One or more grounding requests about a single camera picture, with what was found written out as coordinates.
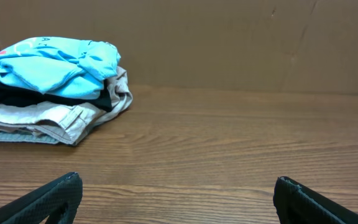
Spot black folded garment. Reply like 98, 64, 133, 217
0, 83, 112, 112

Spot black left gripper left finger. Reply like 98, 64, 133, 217
0, 172, 83, 224

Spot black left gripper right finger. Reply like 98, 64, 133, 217
273, 176, 358, 224

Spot beige folded trousers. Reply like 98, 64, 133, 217
0, 67, 133, 146

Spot light blue printed t-shirt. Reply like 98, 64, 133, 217
0, 37, 121, 100

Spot grey-green folded garment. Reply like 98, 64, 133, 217
0, 131, 59, 144

